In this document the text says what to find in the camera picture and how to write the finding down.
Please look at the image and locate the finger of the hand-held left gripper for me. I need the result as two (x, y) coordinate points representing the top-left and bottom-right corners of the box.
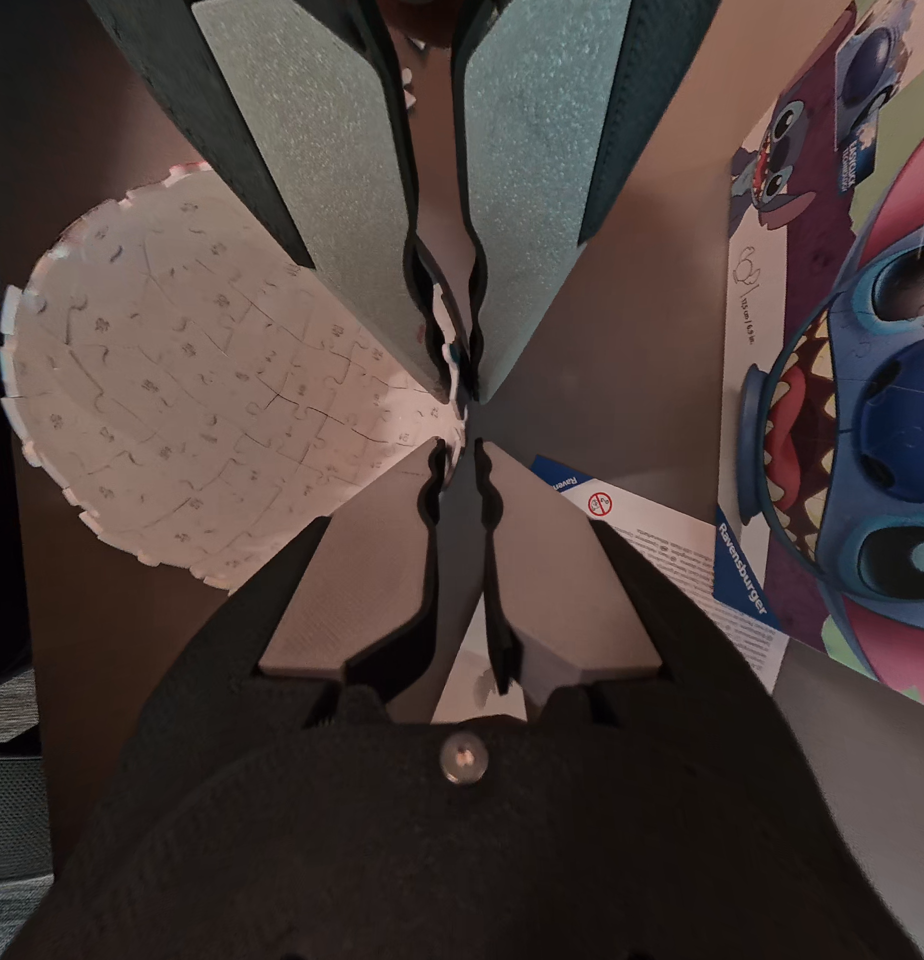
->
(448, 0), (637, 405)
(190, 0), (463, 400)

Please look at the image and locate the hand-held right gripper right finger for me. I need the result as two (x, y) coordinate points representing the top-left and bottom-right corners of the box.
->
(473, 438), (666, 697)

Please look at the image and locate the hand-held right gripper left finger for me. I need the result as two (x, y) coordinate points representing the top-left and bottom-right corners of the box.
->
(258, 438), (450, 712)

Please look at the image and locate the blue puzzle ball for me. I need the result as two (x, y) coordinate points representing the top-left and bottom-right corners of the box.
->
(0, 161), (471, 594)

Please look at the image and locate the cartoon character puzzle box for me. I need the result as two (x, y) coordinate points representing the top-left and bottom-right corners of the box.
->
(713, 0), (924, 714)

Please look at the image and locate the folded instruction leaflet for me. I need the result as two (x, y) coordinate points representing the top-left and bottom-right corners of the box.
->
(430, 453), (791, 725)

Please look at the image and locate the dark grey fabric chair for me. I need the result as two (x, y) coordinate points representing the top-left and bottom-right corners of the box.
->
(0, 660), (54, 886)

